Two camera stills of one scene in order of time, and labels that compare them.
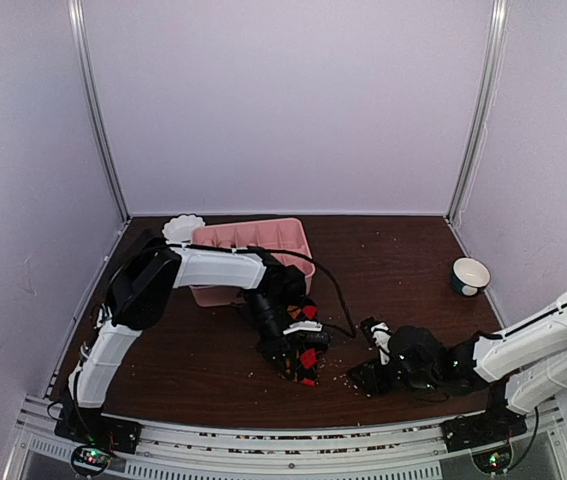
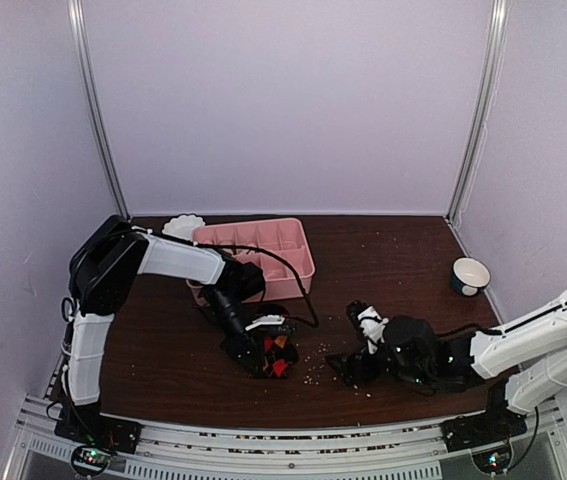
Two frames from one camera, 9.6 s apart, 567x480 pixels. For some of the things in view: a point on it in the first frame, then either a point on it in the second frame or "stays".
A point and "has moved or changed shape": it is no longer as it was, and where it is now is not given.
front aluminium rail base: [538, 449] stays
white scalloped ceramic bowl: [179, 229] stays
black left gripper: [272, 349] to [244, 343]
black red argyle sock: [306, 334] has moved or changed shape
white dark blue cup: [469, 275] stays
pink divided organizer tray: [284, 239] stays
